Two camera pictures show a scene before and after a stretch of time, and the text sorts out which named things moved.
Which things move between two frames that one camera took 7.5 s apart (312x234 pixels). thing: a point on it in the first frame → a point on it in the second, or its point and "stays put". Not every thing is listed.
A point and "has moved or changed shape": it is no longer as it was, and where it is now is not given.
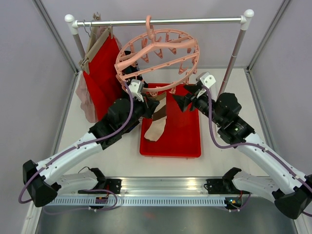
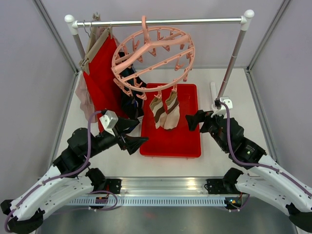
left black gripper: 153,103 → 132,143
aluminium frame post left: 55,34 stays put
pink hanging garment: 82,91 stays put
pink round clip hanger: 164,60 has moved or changed shape
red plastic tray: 181,137 stays put
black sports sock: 146,85 → 121,54
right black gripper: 183,101 → 193,120
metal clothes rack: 243,20 stays put
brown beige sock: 157,126 → 172,119
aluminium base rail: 163,186 stays put
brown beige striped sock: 133,131 has moved or changed shape
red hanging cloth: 101,79 stays put
